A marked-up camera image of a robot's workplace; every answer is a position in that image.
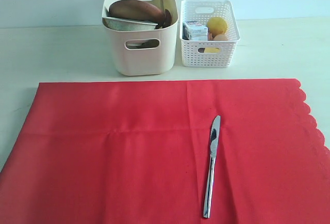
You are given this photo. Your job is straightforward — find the brown wooden plate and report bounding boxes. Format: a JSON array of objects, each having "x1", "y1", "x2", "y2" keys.
[{"x1": 108, "y1": 0, "x2": 165, "y2": 24}]

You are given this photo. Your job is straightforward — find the stainless steel cup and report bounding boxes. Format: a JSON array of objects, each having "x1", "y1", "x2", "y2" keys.
[{"x1": 126, "y1": 40, "x2": 159, "y2": 50}]

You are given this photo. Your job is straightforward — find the brown egg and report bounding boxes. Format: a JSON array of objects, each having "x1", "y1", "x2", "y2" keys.
[{"x1": 213, "y1": 34, "x2": 228, "y2": 41}]

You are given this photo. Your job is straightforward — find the cream plastic bin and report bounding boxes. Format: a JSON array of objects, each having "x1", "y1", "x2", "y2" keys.
[{"x1": 102, "y1": 0, "x2": 179, "y2": 76}]

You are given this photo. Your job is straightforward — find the red table cloth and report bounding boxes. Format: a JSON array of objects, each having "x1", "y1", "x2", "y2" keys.
[{"x1": 1, "y1": 79, "x2": 329, "y2": 223}]

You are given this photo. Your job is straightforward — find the fried chicken nugget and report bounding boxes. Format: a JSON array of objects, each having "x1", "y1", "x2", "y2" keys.
[{"x1": 208, "y1": 32, "x2": 213, "y2": 41}]

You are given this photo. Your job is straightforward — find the silver table knife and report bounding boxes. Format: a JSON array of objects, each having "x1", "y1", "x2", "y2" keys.
[{"x1": 203, "y1": 116, "x2": 221, "y2": 218}]

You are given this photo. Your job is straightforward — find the pale green ceramic bowl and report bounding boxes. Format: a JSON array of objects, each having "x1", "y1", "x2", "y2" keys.
[{"x1": 102, "y1": 17, "x2": 157, "y2": 31}]

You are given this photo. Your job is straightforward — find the white perforated plastic basket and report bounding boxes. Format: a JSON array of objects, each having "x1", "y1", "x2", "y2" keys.
[{"x1": 179, "y1": 0, "x2": 240, "y2": 68}]

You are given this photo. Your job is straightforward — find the brown wooden spoon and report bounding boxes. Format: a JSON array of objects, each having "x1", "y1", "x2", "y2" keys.
[{"x1": 156, "y1": 9, "x2": 172, "y2": 29}]

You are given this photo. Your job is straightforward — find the wooden chopstick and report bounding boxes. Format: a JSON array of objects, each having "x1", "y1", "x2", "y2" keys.
[{"x1": 160, "y1": 0, "x2": 166, "y2": 15}]

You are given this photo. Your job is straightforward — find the yellow lemon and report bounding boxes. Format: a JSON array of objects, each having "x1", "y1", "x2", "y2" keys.
[{"x1": 206, "y1": 17, "x2": 228, "y2": 36}]

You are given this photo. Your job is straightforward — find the yellow cheese wedge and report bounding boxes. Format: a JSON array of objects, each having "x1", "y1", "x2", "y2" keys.
[{"x1": 204, "y1": 47, "x2": 221, "y2": 54}]

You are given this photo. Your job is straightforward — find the white blue milk carton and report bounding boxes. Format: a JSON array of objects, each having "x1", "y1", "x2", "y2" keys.
[{"x1": 183, "y1": 21, "x2": 208, "y2": 41}]

